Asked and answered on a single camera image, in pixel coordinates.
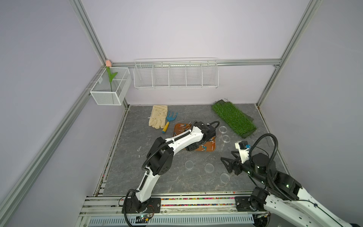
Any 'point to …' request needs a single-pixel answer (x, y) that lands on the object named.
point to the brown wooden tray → (209, 146)
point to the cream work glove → (159, 116)
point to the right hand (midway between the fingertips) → (227, 154)
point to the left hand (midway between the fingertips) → (183, 142)
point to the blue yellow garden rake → (169, 118)
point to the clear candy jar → (226, 138)
